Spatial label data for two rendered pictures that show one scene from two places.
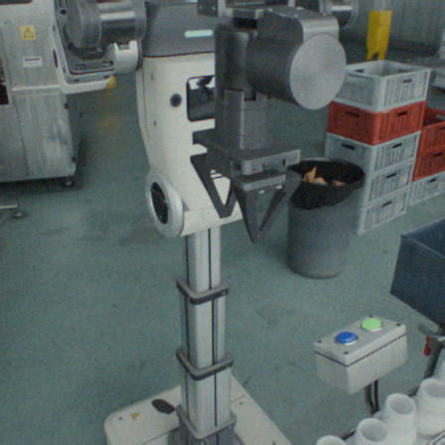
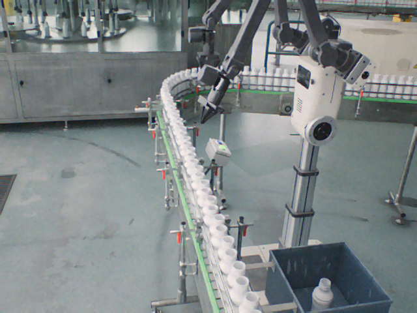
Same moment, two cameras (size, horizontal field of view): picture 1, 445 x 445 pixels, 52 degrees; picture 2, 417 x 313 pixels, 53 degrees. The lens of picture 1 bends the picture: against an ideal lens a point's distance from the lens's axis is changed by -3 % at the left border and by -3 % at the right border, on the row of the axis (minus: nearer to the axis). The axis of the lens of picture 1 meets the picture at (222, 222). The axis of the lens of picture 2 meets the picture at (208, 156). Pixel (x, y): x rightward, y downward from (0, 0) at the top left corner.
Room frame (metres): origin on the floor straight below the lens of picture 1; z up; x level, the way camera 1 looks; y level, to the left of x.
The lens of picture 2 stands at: (1.11, -1.96, 1.94)
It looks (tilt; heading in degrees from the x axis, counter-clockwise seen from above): 26 degrees down; 108
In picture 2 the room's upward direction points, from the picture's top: 2 degrees clockwise
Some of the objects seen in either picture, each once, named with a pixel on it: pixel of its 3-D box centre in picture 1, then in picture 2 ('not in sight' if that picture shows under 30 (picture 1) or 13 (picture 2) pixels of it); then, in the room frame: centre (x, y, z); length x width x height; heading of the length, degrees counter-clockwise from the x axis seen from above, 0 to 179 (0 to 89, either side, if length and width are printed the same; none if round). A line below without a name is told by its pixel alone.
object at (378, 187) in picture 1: (368, 174); not in sight; (3.20, -1.08, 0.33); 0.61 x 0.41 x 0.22; 128
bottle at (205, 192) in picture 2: not in sight; (204, 208); (0.69, -0.73, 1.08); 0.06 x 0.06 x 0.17
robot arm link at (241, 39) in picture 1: (249, 57); (208, 36); (0.44, -0.02, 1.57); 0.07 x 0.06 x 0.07; 32
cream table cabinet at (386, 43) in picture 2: not in sight; (374, 70); (1.43, 3.92, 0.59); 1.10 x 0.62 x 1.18; 14
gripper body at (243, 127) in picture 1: (243, 121); (208, 49); (0.44, -0.02, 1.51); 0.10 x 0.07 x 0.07; 32
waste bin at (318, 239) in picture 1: (321, 220); not in sight; (2.50, -0.59, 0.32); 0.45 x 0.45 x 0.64
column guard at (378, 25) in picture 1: (377, 37); not in sight; (10.51, -3.34, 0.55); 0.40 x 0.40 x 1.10; 32
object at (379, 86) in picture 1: (380, 83); not in sight; (3.20, -1.08, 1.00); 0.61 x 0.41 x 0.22; 129
